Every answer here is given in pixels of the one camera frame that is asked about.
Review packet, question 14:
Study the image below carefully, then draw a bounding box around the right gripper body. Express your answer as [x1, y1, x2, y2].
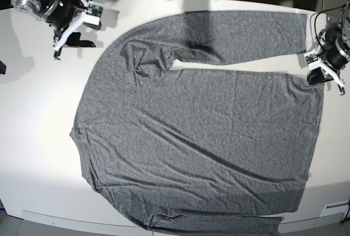
[46, 0, 84, 39]

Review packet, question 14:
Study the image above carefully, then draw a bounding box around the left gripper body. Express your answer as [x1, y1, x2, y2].
[312, 47, 337, 83]

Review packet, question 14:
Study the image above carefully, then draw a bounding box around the grey heather long-sleeve shirt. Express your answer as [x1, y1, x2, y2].
[71, 11, 324, 235]

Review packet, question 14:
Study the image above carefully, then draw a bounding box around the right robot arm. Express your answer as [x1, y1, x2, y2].
[1, 0, 95, 60]

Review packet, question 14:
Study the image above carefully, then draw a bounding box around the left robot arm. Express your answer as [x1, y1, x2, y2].
[304, 0, 349, 96]

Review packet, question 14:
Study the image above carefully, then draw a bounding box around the white label sticker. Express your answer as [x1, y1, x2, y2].
[320, 201, 349, 217]

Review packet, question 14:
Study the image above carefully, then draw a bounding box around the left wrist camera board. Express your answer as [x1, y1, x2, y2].
[304, 51, 318, 70]

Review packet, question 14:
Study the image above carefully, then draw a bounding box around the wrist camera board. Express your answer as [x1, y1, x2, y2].
[87, 1, 104, 18]
[304, 51, 318, 70]

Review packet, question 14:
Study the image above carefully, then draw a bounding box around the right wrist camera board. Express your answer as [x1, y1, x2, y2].
[87, 1, 104, 18]

